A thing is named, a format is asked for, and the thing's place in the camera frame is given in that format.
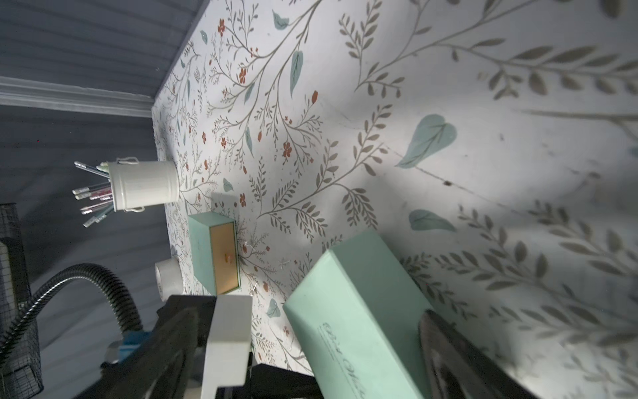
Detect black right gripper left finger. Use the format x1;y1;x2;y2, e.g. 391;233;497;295
77;309;199;399

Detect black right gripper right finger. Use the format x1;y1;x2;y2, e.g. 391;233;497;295
419;310;535;399

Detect white tape roll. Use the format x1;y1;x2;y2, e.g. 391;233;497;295
155;257;184;302

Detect white pen cup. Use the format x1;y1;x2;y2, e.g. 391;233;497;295
72;157;179;229

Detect black corrugated cable conduit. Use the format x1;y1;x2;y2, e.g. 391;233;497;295
0;263;145;365

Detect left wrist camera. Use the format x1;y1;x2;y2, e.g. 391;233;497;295
141;295;253;398

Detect black wire mesh basket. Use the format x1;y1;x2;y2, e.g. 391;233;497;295
1;204;43;398

